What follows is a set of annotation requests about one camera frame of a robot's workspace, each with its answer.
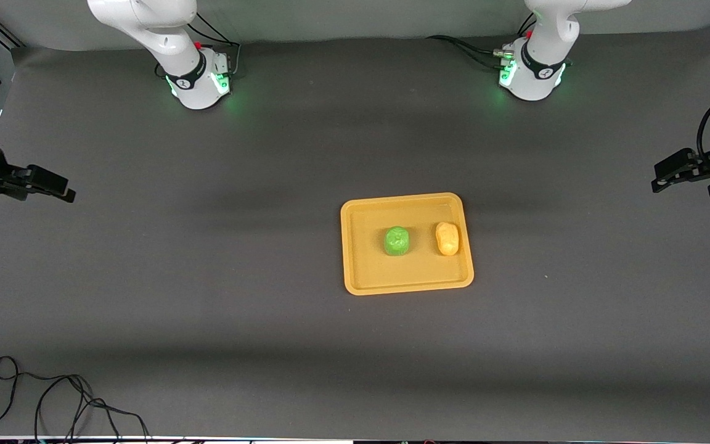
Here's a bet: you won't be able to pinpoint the yellow potato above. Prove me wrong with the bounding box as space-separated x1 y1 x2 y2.
435 221 461 257

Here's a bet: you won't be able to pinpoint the green apple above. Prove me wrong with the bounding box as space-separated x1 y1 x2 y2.
383 226 411 258

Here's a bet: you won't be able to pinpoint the yellow plastic tray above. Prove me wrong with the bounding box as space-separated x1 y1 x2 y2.
340 192 475 297

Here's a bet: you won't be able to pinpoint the dark grey table mat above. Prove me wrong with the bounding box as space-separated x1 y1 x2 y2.
0 22 710 441

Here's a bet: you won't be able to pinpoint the thin black loose cable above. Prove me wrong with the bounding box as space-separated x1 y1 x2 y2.
0 356 150 442

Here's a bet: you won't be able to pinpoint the black right arm base cables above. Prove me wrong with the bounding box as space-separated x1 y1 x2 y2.
154 11 242 79

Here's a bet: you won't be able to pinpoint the black arm base cables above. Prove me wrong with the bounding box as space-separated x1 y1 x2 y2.
154 11 242 79
426 12 538 70

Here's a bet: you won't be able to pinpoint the black left arm base cables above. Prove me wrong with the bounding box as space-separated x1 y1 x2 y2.
426 12 538 70

